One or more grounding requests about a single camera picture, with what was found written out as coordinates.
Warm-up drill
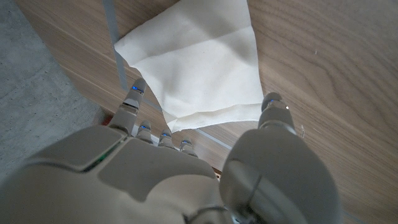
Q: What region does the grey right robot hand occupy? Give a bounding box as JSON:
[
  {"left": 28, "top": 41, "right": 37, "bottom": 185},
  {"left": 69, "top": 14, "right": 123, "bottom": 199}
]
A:
[{"left": 0, "top": 77, "right": 345, "bottom": 224}]

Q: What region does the cream white cloth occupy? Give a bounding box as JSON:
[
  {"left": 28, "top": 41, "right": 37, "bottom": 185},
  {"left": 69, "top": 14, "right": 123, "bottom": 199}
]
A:
[{"left": 113, "top": 0, "right": 265, "bottom": 133}]

